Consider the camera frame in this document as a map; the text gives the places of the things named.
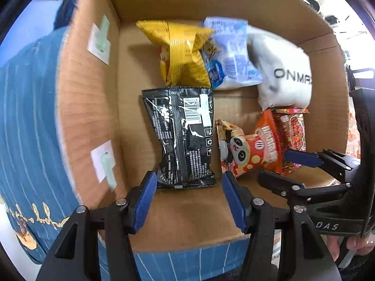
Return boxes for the red snack packet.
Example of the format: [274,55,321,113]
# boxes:
[271,108,310,175]

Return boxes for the orange panda snack packet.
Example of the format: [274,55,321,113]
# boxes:
[215,110,283,178]

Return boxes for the white soft pouch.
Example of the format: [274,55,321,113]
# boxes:
[247,26,313,110]

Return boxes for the black snack packet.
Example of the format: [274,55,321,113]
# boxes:
[142,86,216,189]

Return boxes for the light blue tissue packet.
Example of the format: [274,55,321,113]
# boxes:
[201,17,263,90]

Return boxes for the yellow snack packet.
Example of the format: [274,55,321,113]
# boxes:
[136,20,214,88]

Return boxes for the person right hand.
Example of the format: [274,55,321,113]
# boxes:
[325,234,374,261]

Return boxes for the blue striped cloth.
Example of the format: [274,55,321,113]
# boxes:
[1,27,248,280]

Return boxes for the open cardboard box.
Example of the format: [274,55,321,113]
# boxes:
[55,0,351,254]

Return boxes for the dark blue crumpled cloth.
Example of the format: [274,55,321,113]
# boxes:
[53,0,78,30]

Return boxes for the blue foam mat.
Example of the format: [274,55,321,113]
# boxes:
[0,0,62,67]

